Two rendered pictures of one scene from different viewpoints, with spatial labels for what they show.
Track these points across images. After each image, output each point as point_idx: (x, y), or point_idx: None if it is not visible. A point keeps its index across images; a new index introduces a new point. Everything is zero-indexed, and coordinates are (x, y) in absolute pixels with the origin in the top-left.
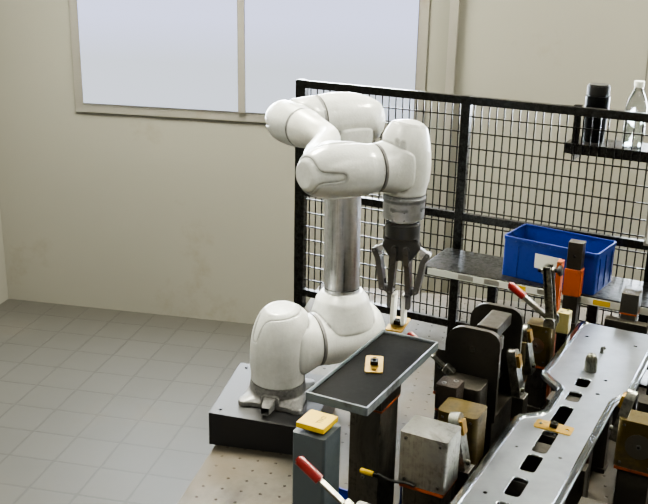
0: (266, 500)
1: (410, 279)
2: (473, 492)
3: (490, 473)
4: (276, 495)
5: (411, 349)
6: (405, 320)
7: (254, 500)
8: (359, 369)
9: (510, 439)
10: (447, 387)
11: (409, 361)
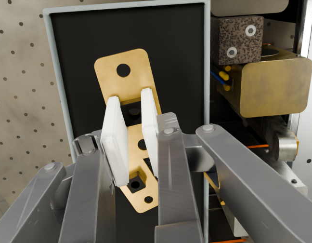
0: (7, 65)
1: (195, 199)
2: (297, 168)
3: (307, 124)
4: (8, 51)
5: (163, 68)
6: (155, 106)
7: None
8: (122, 207)
9: None
10: (241, 63)
11: (188, 126)
